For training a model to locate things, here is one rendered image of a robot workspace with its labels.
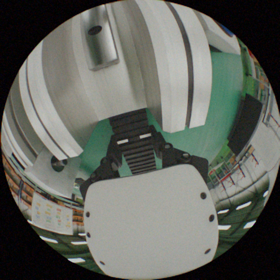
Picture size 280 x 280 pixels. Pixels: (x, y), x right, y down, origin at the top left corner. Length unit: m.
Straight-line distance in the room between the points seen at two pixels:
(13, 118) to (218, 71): 0.34
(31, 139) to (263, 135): 0.60
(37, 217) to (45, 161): 2.90
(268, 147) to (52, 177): 0.59
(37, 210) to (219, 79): 3.17
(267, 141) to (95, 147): 0.55
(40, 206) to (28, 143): 2.84
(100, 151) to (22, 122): 0.16
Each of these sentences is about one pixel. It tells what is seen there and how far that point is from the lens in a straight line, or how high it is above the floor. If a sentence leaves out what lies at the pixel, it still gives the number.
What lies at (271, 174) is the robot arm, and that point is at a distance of 0.50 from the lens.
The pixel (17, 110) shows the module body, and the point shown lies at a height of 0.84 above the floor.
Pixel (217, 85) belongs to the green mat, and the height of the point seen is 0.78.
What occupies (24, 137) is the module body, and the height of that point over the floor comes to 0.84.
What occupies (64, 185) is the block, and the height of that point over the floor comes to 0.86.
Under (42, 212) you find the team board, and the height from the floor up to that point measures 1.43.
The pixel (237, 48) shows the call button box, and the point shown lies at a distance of 0.16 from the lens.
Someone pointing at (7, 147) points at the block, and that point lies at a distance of 0.39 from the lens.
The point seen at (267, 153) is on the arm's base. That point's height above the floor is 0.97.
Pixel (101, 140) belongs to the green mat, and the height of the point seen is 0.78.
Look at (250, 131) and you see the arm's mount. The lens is 0.40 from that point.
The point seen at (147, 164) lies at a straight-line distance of 0.15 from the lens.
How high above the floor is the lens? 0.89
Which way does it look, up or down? 49 degrees down
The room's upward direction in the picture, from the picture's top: 167 degrees clockwise
